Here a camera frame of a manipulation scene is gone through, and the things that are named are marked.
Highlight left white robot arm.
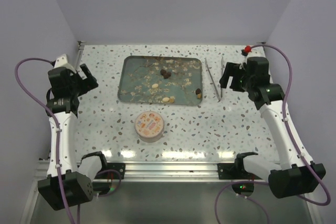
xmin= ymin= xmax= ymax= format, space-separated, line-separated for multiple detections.
xmin=38 ymin=64 xmax=109 ymax=210

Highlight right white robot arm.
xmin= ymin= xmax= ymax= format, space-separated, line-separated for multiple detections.
xmin=219 ymin=57 xmax=326 ymax=198

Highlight right black base bracket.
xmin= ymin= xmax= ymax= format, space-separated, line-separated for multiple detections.
xmin=217 ymin=163 xmax=261 ymax=180

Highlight round metal tin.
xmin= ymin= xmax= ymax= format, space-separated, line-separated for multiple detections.
xmin=135 ymin=127 xmax=164 ymax=143

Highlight white oval chocolate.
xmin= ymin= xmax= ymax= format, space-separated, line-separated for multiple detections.
xmin=152 ymin=83 xmax=159 ymax=89

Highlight round metal tin lid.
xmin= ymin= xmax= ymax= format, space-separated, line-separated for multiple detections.
xmin=134 ymin=111 xmax=165 ymax=130

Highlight floral teal tray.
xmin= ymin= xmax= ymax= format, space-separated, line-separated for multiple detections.
xmin=118 ymin=56 xmax=203 ymax=106

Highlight aluminium rail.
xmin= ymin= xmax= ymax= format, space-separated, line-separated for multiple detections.
xmin=34 ymin=162 xmax=274 ymax=183

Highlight metal tweezers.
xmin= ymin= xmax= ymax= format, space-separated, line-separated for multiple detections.
xmin=204 ymin=58 xmax=223 ymax=102

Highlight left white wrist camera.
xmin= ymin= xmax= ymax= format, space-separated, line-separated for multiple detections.
xmin=53 ymin=54 xmax=76 ymax=73

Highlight white round chocolate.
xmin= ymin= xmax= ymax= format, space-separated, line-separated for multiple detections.
xmin=162 ymin=97 xmax=170 ymax=103

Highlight left black base bracket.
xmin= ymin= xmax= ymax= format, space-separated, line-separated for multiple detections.
xmin=94 ymin=163 xmax=126 ymax=180

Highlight black base bracket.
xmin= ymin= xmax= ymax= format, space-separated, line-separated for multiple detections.
xmin=217 ymin=163 xmax=261 ymax=180
xmin=94 ymin=163 xmax=126 ymax=180

